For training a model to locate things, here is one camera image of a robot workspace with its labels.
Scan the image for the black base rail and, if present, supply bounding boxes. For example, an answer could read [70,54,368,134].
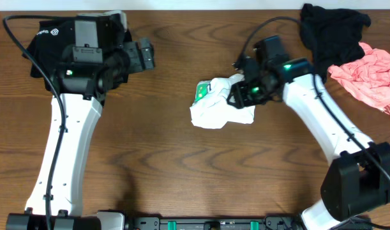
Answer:
[95,210,373,230]

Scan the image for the black crumpled garment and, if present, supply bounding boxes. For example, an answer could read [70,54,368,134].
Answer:
[300,3,371,82]

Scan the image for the pink crumpled garment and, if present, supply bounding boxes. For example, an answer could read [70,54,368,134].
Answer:
[327,42,390,115]

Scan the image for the white t-shirt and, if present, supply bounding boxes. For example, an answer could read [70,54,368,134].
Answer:
[190,73,255,129]

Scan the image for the black jacket with gold buttons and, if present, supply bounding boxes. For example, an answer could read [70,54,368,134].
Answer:
[27,17,133,97]

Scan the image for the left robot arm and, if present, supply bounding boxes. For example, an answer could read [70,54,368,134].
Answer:
[6,38,154,229]

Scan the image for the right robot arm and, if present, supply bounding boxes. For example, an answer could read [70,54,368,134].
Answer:
[227,54,390,229]

